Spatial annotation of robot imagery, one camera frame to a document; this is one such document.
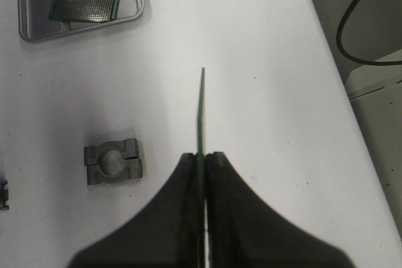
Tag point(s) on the white cabinet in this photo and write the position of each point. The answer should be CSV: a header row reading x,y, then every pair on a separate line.
x,y
375,96

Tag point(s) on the red emergency stop button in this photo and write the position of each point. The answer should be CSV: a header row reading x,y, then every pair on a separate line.
x,y
4,195

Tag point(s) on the grey metal clamp block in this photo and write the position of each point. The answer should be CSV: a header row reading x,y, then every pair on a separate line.
x,y
113,162

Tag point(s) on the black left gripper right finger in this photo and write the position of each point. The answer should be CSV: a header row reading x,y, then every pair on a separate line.
x,y
245,232

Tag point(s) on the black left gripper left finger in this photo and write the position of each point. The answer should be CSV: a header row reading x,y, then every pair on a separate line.
x,y
163,234

